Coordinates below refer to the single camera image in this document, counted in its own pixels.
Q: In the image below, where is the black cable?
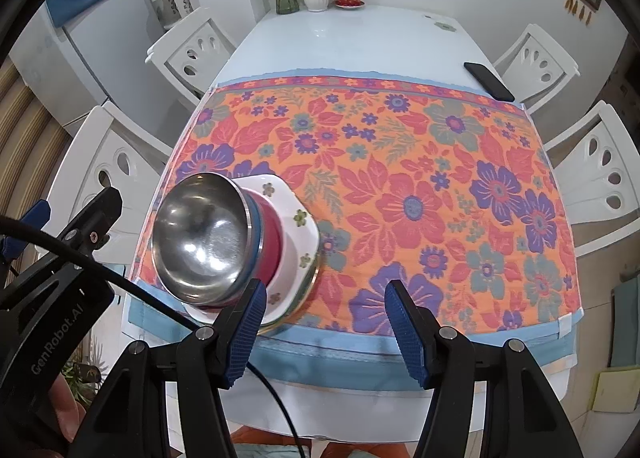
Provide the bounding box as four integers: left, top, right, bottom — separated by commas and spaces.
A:
0, 215, 306, 458

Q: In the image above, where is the white refrigerator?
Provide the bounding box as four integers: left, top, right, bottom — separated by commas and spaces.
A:
9, 0, 194, 146

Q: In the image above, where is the operator left hand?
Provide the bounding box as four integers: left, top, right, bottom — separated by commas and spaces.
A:
49, 374, 86, 443

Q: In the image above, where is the floral orange tablecloth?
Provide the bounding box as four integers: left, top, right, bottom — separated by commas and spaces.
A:
156, 71, 584, 335

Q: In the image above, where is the white chair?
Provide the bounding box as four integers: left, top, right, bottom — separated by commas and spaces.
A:
43, 101, 172, 271
145, 7, 238, 106
494, 23, 580, 115
544, 101, 639, 225

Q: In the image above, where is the red steel bowl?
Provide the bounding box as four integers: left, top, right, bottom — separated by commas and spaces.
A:
209, 191, 286, 309

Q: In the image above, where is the white chair near left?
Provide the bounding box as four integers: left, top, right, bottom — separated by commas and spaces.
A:
43, 101, 172, 271

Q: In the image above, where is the pink steel bowl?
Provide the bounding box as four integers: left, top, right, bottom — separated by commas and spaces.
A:
151, 173, 264, 307

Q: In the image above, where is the white chair far left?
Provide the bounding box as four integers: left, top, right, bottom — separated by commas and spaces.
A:
145, 7, 238, 106

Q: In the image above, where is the white chair far right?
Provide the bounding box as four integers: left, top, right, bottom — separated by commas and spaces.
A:
494, 23, 580, 115

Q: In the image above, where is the white chair near right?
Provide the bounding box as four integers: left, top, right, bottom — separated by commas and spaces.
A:
544, 101, 639, 225

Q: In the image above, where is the small octagonal clover plate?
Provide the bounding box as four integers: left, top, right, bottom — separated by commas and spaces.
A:
186, 174, 321, 326

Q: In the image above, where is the black smartphone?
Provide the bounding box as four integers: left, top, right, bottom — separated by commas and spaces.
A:
463, 62, 515, 102

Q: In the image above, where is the round sunflower plate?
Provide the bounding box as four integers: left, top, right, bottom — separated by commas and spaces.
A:
258, 255, 322, 335

